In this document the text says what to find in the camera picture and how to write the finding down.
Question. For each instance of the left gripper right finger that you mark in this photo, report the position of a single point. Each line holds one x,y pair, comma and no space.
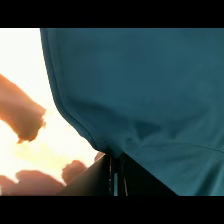
140,183

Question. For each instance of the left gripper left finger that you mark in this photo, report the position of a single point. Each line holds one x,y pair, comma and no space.
93,181

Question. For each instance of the teal shirt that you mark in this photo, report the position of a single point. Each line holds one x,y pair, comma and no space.
140,86

